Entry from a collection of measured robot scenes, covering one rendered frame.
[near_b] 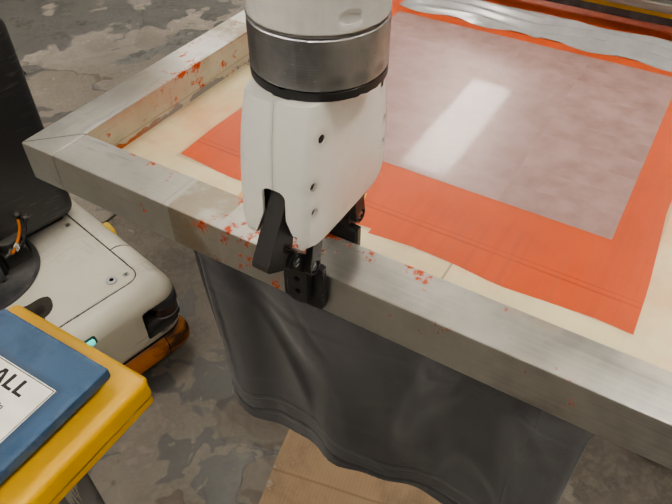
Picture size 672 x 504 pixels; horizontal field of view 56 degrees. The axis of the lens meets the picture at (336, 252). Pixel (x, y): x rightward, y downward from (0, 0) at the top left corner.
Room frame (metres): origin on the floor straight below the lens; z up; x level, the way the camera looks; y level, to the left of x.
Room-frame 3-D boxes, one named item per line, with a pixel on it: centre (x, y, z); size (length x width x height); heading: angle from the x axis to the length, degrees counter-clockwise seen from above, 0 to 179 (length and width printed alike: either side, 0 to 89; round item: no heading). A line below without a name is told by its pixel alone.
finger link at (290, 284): (0.29, 0.03, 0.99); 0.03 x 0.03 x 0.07; 59
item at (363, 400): (0.39, -0.03, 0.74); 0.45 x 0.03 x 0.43; 59
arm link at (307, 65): (0.33, 0.01, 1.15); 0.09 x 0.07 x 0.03; 149
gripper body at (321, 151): (0.32, 0.01, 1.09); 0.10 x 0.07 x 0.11; 149
